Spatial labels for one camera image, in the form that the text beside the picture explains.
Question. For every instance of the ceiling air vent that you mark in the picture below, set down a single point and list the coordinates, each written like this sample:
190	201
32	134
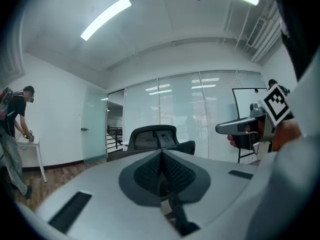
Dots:
256	31

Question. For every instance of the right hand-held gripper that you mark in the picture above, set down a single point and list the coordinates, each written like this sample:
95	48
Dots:
275	104

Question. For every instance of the whiteboard with black stand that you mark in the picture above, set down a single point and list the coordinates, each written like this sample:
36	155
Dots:
247	99

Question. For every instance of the person's right hand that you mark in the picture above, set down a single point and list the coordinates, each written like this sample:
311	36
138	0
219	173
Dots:
232	141

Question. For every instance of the person's black clothing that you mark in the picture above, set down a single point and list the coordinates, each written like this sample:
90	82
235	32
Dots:
307	34

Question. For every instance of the frosted glass door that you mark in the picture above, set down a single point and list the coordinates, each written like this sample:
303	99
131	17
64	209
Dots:
95	124

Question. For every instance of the black metal railing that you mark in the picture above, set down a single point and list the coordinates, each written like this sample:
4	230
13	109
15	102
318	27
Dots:
113	139

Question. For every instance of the person's right forearm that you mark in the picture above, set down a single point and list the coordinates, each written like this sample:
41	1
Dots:
287	134

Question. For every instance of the black office chair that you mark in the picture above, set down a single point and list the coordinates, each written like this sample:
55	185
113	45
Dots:
150	134

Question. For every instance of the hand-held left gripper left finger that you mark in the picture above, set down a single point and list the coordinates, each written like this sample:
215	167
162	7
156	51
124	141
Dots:
100	184

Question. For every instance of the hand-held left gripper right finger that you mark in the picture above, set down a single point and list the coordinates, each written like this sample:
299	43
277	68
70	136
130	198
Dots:
220	181

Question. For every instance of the white desk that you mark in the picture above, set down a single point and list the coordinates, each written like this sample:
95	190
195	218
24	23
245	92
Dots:
125	142

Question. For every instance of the small white table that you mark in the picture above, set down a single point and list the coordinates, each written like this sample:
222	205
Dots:
32	144

